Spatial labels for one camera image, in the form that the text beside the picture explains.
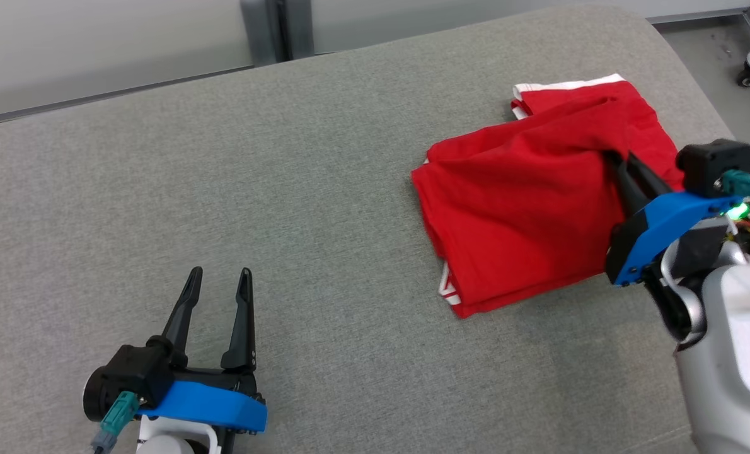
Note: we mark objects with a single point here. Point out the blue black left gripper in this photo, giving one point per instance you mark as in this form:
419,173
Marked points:
224,407

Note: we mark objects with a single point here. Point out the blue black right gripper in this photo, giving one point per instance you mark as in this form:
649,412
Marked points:
658,221

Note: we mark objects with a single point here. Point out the red shorts with white stripe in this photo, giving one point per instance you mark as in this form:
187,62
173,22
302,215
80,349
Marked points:
646,126

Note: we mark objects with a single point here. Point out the red white basketball jersey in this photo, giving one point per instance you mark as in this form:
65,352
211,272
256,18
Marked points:
507,221

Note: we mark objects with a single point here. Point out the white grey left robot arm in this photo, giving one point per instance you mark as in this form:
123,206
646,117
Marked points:
167,441

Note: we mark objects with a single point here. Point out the black caster wheel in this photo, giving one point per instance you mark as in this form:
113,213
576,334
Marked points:
748,78

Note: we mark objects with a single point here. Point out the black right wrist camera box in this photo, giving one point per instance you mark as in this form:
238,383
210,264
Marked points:
712,164

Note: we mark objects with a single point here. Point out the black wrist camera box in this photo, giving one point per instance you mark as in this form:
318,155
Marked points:
712,164
142,372

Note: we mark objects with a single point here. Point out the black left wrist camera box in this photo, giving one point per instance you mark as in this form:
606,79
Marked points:
142,372

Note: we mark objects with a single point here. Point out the grey partition post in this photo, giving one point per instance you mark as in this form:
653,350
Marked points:
299,25

